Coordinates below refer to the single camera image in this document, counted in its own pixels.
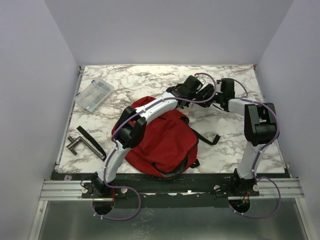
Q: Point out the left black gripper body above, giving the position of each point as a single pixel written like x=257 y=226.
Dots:
x=190 y=95

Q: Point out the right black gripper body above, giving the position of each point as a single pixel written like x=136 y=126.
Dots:
x=219 y=96

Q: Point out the red student backpack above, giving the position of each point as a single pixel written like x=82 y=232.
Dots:
x=162 y=145

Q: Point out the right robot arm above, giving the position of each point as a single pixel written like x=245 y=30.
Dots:
x=260 y=130

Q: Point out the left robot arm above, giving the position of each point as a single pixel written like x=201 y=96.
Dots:
x=147 y=120

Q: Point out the clear plastic storage box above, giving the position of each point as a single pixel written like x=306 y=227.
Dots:
x=94 y=94

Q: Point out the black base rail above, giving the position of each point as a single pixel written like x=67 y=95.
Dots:
x=133 y=190

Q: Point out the black metal bracket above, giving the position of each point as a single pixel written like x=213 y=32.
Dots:
x=86 y=139

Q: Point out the aluminium extrusion rail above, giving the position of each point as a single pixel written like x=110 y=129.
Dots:
x=60 y=190

